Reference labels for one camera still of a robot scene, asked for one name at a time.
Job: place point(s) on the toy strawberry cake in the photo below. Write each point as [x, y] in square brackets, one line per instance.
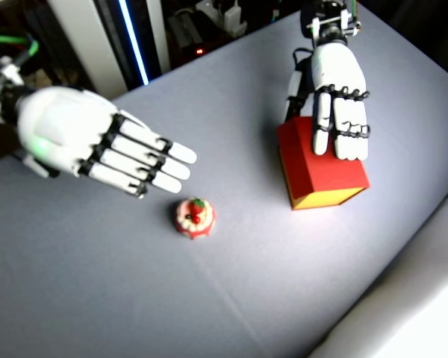
[195, 220]

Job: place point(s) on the red box with yellow inside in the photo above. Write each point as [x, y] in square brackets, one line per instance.
[321, 175]

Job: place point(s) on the grey table cloth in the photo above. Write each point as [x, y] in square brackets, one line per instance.
[97, 279]

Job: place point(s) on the white board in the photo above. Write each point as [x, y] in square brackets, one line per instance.
[414, 317]

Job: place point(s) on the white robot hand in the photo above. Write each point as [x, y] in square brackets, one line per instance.
[336, 71]
[59, 119]

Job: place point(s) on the white power adapter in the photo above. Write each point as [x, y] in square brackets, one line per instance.
[233, 18]

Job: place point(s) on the white tower with blue light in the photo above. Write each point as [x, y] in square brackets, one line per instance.
[89, 33]

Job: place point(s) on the black device with red light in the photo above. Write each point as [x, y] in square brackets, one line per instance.
[194, 56]

